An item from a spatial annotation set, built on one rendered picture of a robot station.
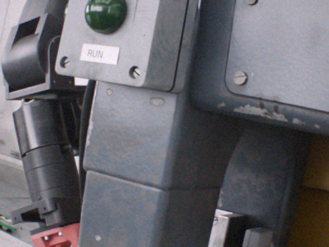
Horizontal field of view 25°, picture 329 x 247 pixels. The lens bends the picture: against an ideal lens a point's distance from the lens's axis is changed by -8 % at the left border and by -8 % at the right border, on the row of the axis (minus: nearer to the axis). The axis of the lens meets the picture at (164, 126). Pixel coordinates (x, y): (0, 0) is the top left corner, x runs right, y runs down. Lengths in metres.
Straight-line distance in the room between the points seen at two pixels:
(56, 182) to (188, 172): 0.25
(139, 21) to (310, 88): 0.11
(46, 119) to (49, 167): 0.05
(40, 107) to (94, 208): 0.24
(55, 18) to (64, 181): 0.17
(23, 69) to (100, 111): 0.25
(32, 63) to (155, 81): 0.31
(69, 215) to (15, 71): 0.16
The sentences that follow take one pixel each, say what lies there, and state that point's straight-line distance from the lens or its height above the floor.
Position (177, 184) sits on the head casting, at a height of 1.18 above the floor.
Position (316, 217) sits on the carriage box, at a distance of 0.79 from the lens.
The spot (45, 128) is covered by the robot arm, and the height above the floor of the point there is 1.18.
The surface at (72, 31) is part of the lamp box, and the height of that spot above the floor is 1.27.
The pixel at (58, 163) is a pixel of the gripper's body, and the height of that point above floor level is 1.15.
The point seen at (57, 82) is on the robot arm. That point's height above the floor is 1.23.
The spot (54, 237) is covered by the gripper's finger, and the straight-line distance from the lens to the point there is 0.77.
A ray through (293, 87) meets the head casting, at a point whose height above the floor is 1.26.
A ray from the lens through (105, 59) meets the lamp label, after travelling 0.49.
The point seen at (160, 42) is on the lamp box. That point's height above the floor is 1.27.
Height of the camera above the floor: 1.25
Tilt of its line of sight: 3 degrees down
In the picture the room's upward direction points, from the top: 10 degrees clockwise
